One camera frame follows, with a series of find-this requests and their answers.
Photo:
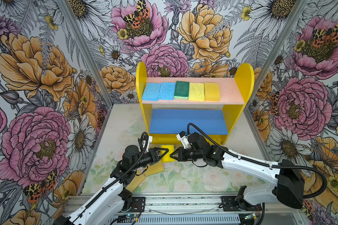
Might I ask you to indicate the left aluminium frame post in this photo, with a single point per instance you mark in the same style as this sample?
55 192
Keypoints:
75 29

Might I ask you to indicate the tan yellow sponge middle left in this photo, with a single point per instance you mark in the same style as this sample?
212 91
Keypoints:
154 169

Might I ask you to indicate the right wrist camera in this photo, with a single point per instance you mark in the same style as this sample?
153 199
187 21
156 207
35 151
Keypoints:
183 138

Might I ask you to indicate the tan yellow sponge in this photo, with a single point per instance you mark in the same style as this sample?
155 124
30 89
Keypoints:
135 182
154 169

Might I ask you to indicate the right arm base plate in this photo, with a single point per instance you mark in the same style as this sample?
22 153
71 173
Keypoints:
229 203

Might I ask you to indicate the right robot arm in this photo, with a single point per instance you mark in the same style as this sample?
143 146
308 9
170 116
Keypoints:
283 183

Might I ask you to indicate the tan yellow sponge lower left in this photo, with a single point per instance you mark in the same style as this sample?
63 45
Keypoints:
135 182

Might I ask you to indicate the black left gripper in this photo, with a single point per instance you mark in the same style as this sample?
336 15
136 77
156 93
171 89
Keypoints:
155 154

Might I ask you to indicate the aluminium frame post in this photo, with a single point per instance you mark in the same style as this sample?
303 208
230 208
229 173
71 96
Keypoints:
282 37
75 29

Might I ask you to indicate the right aluminium frame post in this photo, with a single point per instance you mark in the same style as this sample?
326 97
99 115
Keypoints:
282 37

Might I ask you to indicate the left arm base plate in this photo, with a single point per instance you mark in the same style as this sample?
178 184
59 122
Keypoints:
134 204

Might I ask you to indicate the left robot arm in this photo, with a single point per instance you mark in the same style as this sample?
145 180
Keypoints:
113 197

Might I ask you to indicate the yellow shelf with coloured boards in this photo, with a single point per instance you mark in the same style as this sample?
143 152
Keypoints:
164 119

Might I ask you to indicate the green scouring sponge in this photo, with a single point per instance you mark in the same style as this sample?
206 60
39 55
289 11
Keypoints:
181 90

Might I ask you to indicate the speckled yellow sponge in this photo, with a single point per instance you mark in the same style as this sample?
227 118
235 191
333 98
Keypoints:
196 92

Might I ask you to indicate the light blue sponge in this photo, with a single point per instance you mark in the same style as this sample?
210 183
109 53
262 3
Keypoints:
151 92

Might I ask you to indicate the bright yellow square sponge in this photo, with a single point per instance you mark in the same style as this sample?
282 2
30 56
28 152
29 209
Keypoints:
169 153

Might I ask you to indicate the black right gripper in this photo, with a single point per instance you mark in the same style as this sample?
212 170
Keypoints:
179 151

